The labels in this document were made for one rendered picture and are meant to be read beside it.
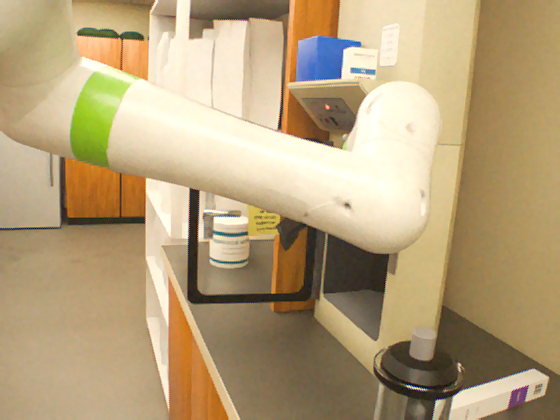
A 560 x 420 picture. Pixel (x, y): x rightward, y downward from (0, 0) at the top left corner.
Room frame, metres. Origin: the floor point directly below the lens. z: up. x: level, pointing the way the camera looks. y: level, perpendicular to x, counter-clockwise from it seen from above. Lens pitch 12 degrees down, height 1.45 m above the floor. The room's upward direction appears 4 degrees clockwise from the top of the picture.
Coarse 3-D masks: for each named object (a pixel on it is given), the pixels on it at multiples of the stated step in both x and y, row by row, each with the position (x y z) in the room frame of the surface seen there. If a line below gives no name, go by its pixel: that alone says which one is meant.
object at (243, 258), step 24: (216, 216) 1.05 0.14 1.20; (240, 216) 1.06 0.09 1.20; (264, 216) 1.07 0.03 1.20; (216, 240) 1.05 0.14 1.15; (240, 240) 1.06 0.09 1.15; (264, 240) 1.07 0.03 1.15; (216, 264) 1.05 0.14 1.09; (240, 264) 1.06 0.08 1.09; (264, 264) 1.07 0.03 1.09; (288, 264) 1.09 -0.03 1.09; (216, 288) 1.05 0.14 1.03; (240, 288) 1.06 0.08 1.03; (264, 288) 1.08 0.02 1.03; (288, 288) 1.09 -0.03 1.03
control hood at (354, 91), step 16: (320, 80) 0.93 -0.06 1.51; (336, 80) 0.86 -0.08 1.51; (352, 80) 0.80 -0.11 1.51; (368, 80) 0.79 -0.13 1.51; (384, 80) 0.80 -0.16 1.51; (304, 96) 1.03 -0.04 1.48; (320, 96) 0.96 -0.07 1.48; (336, 96) 0.89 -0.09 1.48; (352, 96) 0.84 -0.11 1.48; (352, 112) 0.89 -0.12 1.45; (320, 128) 1.10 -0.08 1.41
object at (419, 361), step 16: (416, 336) 0.50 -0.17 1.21; (432, 336) 0.49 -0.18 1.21; (384, 352) 0.52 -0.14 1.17; (400, 352) 0.51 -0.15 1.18; (416, 352) 0.49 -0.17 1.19; (432, 352) 0.49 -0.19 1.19; (400, 368) 0.48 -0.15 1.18; (416, 368) 0.47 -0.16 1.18; (432, 368) 0.47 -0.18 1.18; (448, 368) 0.48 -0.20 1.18; (432, 384) 0.46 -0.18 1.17
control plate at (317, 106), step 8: (312, 104) 1.03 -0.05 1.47; (320, 104) 0.99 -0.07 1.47; (328, 104) 0.95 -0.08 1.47; (336, 104) 0.92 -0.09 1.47; (344, 104) 0.89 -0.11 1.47; (312, 112) 1.06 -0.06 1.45; (320, 112) 1.02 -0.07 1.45; (328, 112) 0.98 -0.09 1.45; (336, 112) 0.95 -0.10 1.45; (344, 112) 0.92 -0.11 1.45; (336, 120) 0.98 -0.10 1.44; (352, 120) 0.91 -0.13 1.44; (336, 128) 1.02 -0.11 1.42; (344, 128) 0.98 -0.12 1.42; (352, 128) 0.94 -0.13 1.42
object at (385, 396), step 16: (384, 368) 0.49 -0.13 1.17; (384, 384) 0.48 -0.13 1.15; (400, 384) 0.46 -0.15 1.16; (416, 384) 0.46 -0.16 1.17; (448, 384) 0.46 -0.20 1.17; (384, 400) 0.48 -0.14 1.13; (400, 400) 0.47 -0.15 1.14; (416, 400) 0.46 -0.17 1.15; (432, 400) 0.45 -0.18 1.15; (448, 400) 0.47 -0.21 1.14; (384, 416) 0.48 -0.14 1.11; (400, 416) 0.46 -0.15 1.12; (416, 416) 0.46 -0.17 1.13; (432, 416) 0.46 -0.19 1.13; (448, 416) 0.48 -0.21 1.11
